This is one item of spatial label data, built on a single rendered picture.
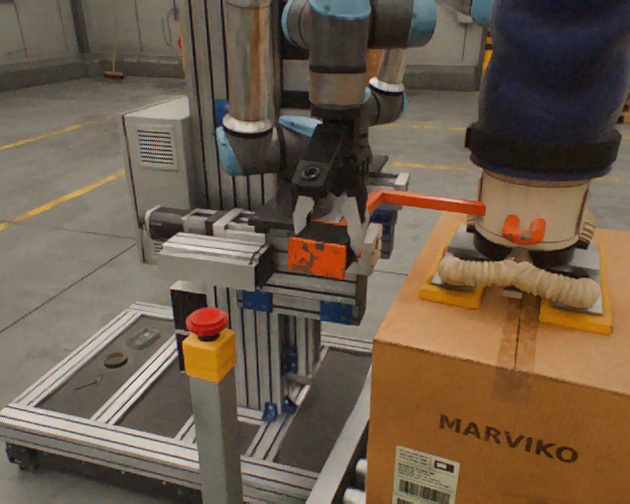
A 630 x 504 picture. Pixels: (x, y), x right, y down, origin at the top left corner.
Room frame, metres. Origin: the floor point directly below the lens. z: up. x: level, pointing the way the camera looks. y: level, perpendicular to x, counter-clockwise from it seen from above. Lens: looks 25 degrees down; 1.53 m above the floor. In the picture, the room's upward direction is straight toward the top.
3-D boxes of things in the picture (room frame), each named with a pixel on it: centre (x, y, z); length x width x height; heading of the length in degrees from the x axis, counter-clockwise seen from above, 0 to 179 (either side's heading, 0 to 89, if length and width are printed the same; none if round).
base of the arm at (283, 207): (1.36, 0.03, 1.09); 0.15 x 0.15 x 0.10
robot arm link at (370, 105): (1.84, -0.13, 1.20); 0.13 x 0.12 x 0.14; 129
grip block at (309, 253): (0.75, -0.02, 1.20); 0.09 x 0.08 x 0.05; 67
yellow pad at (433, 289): (0.96, -0.29, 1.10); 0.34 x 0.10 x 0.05; 157
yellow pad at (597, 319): (0.89, -0.46, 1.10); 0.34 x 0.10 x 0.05; 157
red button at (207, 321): (0.82, 0.18, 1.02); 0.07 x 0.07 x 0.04
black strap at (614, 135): (0.92, -0.37, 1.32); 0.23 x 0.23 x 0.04
